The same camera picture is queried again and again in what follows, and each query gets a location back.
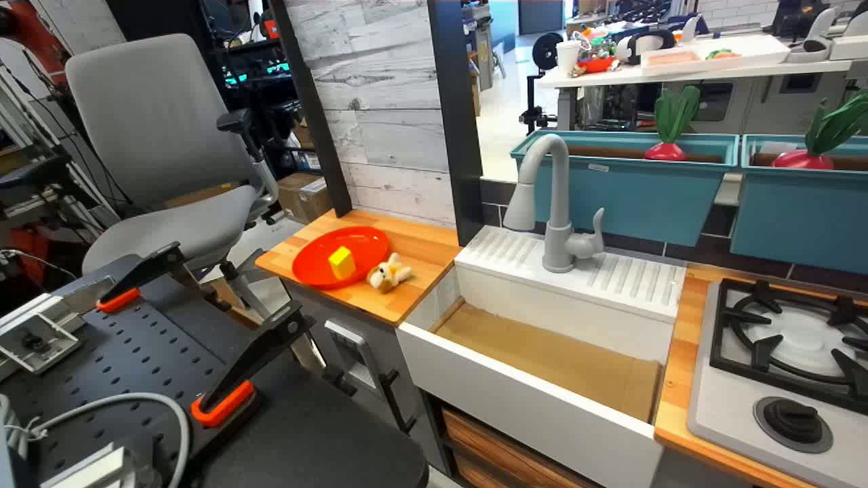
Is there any orange plate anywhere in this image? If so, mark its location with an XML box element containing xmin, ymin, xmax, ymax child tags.
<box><xmin>292</xmin><ymin>226</ymin><xmax>390</xmax><ymax>290</ymax></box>

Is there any left toy radish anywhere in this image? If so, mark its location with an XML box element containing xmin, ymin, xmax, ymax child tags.
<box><xmin>646</xmin><ymin>86</ymin><xmax>699</xmax><ymax>161</ymax></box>

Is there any left teal planter box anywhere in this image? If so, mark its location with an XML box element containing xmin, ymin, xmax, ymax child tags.
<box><xmin>508</xmin><ymin>128</ymin><xmax>743</xmax><ymax>250</ymax></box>

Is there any toy radish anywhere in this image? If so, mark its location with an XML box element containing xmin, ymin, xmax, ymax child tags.
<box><xmin>646</xmin><ymin>86</ymin><xmax>699</xmax><ymax>161</ymax></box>
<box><xmin>772</xmin><ymin>93</ymin><xmax>868</xmax><ymax>172</ymax></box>

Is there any white toy sink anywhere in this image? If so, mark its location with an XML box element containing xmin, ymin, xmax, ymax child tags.
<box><xmin>398</xmin><ymin>227</ymin><xmax>687</xmax><ymax>488</ymax></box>

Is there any grey sink faucet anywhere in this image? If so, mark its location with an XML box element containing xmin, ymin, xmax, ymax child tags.
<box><xmin>505</xmin><ymin>134</ymin><xmax>604</xmax><ymax>273</ymax></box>

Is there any grey toy stove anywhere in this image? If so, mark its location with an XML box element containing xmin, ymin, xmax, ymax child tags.
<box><xmin>690</xmin><ymin>280</ymin><xmax>868</xmax><ymax>488</ymax></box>

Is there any grey cable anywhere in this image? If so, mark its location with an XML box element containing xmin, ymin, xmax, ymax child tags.
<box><xmin>8</xmin><ymin>390</ymin><xmax>196</xmax><ymax>488</ymax></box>

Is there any grey office chair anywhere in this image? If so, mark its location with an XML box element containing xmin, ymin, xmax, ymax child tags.
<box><xmin>65</xmin><ymin>34</ymin><xmax>276</xmax><ymax>273</ymax></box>

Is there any black stove grate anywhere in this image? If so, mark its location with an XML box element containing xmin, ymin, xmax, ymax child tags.
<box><xmin>710</xmin><ymin>280</ymin><xmax>868</xmax><ymax>414</ymax></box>

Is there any right teal planter box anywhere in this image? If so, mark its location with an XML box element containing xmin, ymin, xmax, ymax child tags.
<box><xmin>730</xmin><ymin>134</ymin><xmax>868</xmax><ymax>273</ymax></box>

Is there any right toy radish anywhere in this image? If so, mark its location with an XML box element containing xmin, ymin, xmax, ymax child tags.
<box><xmin>772</xmin><ymin>93</ymin><xmax>868</xmax><ymax>172</ymax></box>

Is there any cardboard box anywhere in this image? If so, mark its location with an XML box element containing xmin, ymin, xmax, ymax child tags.
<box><xmin>279</xmin><ymin>173</ymin><xmax>330</xmax><ymax>222</ymax></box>

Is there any far black orange clamp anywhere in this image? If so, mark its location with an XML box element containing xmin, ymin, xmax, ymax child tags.
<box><xmin>94</xmin><ymin>245</ymin><xmax>184</xmax><ymax>314</ymax></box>

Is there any wooden drawer front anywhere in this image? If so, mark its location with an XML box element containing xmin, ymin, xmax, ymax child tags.
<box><xmin>440</xmin><ymin>408</ymin><xmax>599</xmax><ymax>488</ymax></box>

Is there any yellow toy block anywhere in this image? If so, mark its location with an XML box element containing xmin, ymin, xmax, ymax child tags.
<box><xmin>329</xmin><ymin>248</ymin><xmax>356</xmax><ymax>280</ymax></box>

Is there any black vertical post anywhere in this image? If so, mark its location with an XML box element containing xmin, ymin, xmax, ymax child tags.
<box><xmin>425</xmin><ymin>0</ymin><xmax>482</xmax><ymax>245</ymax></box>

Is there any black stove knob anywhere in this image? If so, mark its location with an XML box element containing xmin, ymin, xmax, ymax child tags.
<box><xmin>753</xmin><ymin>395</ymin><xmax>834</xmax><ymax>454</ymax></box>

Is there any small plush toy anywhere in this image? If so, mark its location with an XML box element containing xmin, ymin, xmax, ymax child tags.
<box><xmin>366</xmin><ymin>252</ymin><xmax>413</xmax><ymax>294</ymax></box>

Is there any background white desk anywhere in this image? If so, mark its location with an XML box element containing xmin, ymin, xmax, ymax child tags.
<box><xmin>542</xmin><ymin>36</ymin><xmax>868</xmax><ymax>134</ymax></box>

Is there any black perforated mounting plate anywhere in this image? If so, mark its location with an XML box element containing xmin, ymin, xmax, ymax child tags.
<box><xmin>0</xmin><ymin>284</ymin><xmax>260</xmax><ymax>485</ymax></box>

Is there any near black orange clamp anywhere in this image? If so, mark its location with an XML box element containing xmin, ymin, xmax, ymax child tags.
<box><xmin>191</xmin><ymin>303</ymin><xmax>311</xmax><ymax>429</ymax></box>

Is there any black orange clamp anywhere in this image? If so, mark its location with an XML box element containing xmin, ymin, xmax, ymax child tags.
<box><xmin>94</xmin><ymin>245</ymin><xmax>184</xmax><ymax>314</ymax></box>
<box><xmin>191</xmin><ymin>303</ymin><xmax>311</xmax><ymax>429</ymax></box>

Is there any teal planter box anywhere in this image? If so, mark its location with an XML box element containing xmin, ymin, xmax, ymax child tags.
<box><xmin>508</xmin><ymin>128</ymin><xmax>743</xmax><ymax>250</ymax></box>
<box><xmin>730</xmin><ymin>134</ymin><xmax>868</xmax><ymax>273</ymax></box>

